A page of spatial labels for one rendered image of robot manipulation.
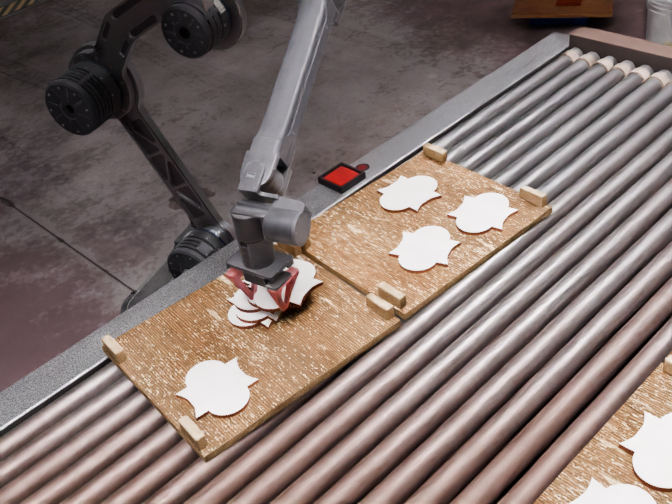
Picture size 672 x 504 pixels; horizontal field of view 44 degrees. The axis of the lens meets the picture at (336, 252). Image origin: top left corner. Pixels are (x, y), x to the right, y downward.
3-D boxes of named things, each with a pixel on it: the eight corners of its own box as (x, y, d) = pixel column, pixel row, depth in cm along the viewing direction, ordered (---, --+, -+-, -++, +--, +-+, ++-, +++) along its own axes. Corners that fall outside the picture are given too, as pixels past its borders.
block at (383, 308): (365, 306, 149) (363, 295, 148) (373, 301, 150) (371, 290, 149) (388, 322, 145) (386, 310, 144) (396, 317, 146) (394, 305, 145)
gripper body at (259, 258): (249, 249, 148) (241, 215, 144) (295, 264, 143) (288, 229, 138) (226, 270, 144) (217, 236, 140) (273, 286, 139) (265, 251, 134)
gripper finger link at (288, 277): (274, 290, 151) (265, 248, 146) (306, 301, 147) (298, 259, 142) (251, 312, 147) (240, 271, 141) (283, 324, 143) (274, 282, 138)
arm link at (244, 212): (239, 191, 139) (222, 210, 135) (276, 197, 136) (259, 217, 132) (247, 225, 143) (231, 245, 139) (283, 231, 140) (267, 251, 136)
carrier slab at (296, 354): (103, 352, 152) (100, 346, 151) (283, 245, 170) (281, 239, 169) (206, 463, 129) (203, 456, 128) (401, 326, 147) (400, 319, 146)
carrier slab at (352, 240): (284, 243, 170) (282, 236, 169) (425, 156, 189) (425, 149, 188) (405, 320, 148) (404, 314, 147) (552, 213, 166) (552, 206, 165)
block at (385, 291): (377, 296, 151) (375, 284, 150) (384, 291, 152) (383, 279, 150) (400, 311, 147) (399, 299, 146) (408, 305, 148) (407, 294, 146)
